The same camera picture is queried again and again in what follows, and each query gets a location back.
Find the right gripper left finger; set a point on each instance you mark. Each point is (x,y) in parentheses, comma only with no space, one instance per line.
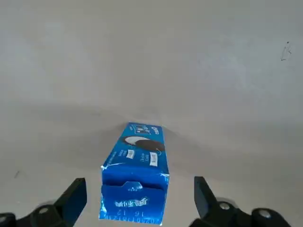
(68,203)

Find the blue Oreo cookie box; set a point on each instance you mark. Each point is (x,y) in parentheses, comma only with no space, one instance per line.
(135,177)

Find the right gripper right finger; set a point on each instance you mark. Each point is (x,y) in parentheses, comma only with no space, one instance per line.
(208,208)

